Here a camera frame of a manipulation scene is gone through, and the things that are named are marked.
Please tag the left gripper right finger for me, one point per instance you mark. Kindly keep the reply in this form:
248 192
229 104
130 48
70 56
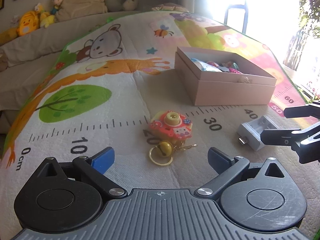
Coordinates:
230 171

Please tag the cartoon animal play mat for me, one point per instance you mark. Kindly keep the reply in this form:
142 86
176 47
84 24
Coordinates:
106 87

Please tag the beige sofa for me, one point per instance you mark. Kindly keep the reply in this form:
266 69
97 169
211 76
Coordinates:
26 60

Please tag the pink cardboard box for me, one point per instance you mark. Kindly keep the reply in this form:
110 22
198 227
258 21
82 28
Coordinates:
254 86

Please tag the blue white toy in box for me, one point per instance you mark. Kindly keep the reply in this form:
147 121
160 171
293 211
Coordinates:
204 66

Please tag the yellow duck plush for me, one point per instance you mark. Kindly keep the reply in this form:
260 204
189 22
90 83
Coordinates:
28 22

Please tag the red yellow toy camera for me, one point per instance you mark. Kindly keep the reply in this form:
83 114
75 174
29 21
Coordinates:
171 126

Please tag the pink basket in box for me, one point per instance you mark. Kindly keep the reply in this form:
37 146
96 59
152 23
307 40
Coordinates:
233 68

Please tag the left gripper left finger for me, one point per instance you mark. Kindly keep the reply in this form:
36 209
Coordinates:
92 171

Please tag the black metal chair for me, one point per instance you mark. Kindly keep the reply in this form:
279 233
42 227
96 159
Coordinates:
236 16

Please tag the grey battery charger case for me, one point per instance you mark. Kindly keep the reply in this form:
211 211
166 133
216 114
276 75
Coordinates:
250 132

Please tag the beige pillow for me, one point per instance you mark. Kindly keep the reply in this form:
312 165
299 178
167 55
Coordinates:
70 9

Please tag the yellow small plush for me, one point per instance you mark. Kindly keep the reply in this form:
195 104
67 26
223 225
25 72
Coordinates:
45 18

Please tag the small doll plush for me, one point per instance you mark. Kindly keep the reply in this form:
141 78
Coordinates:
56 6

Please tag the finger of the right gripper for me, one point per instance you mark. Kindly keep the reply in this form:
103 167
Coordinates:
308 110
287 137

